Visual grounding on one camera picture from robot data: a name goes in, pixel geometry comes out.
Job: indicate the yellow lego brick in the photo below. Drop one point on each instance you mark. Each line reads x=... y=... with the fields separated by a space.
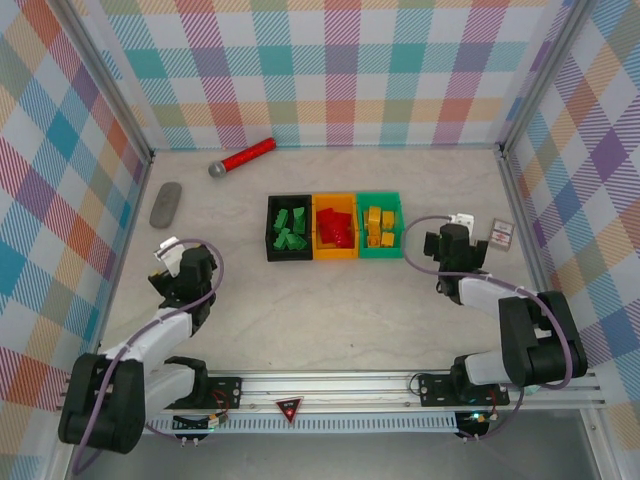
x=388 y=239
x=373 y=228
x=371 y=243
x=389 y=218
x=373 y=215

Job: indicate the red lego brick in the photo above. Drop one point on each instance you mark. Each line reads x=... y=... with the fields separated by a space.
x=345 y=239
x=326 y=217
x=326 y=236
x=343 y=220

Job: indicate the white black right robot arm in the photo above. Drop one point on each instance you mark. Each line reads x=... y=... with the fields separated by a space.
x=480 y=292

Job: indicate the small card box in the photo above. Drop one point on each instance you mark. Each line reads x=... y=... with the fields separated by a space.
x=501 y=235

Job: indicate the grey oval stone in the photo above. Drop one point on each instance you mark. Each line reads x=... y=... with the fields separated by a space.
x=165 y=205

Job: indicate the green plastic bin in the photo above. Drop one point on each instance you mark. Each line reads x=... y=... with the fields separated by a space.
x=380 y=252

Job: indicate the black plastic bin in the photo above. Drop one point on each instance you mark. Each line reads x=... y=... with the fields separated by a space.
x=290 y=255

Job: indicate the yellow plastic bin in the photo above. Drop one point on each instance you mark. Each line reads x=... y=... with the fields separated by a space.
x=335 y=254

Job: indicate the red toy microphone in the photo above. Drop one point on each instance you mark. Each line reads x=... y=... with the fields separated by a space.
x=245 y=156

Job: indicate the yellow power connector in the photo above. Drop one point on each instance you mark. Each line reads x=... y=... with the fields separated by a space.
x=216 y=421
x=481 y=420

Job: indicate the red black triangle sign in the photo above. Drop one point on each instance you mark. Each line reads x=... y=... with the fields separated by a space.
x=290 y=407

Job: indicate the aluminium side rail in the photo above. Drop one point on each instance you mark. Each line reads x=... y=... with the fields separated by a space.
x=122 y=260
x=525 y=225

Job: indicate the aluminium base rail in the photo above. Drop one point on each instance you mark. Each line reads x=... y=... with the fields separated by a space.
x=325 y=387

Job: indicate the aluminium corner post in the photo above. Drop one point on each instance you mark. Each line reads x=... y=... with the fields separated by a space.
x=544 y=75
x=110 y=80

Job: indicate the grey metal base plate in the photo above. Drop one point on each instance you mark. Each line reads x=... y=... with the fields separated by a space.
x=325 y=457

